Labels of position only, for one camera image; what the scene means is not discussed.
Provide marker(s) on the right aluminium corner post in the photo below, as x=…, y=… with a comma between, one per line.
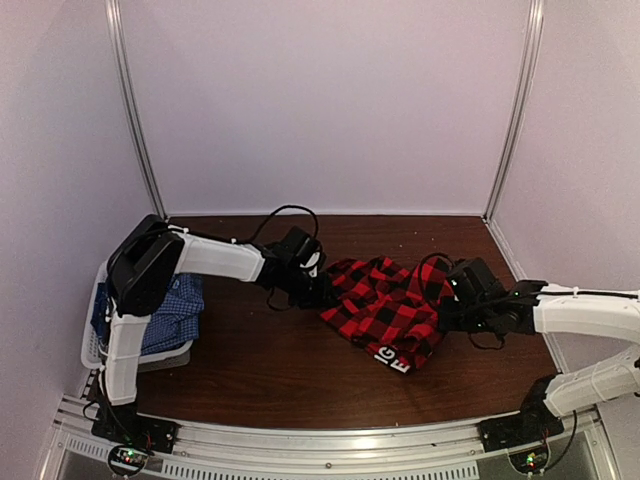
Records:
x=530, y=54

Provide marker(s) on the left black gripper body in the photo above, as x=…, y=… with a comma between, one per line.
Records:
x=304, y=293

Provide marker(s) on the red black plaid shirt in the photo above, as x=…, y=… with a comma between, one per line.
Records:
x=388, y=310

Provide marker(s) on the left aluminium corner post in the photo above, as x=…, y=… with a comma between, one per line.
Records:
x=132, y=114

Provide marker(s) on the front aluminium frame rail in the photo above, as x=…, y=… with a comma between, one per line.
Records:
x=450, y=450

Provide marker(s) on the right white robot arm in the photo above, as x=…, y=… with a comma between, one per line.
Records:
x=537, y=307

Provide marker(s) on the white plastic laundry basket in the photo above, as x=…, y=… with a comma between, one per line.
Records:
x=90, y=349

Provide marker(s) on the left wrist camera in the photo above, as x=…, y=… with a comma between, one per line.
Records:
x=300, y=249

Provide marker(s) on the left circuit board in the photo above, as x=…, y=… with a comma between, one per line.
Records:
x=126, y=460

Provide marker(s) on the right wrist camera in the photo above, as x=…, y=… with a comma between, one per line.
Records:
x=472, y=281

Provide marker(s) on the right circuit board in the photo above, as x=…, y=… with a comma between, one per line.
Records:
x=530, y=461

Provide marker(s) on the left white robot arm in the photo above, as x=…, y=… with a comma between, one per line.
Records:
x=139, y=273

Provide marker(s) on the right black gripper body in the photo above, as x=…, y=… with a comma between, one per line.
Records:
x=471, y=320

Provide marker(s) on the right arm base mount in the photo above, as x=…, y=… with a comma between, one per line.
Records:
x=532, y=423

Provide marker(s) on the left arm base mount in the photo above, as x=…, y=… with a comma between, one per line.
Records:
x=124, y=425

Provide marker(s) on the blue checkered shirt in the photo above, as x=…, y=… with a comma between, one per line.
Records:
x=176, y=321

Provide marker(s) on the aluminium corner post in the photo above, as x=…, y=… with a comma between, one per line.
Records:
x=530, y=54
x=132, y=114

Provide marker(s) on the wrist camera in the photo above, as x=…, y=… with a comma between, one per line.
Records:
x=300, y=249
x=472, y=281

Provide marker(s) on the circuit board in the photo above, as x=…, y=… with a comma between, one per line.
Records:
x=530, y=461
x=126, y=460

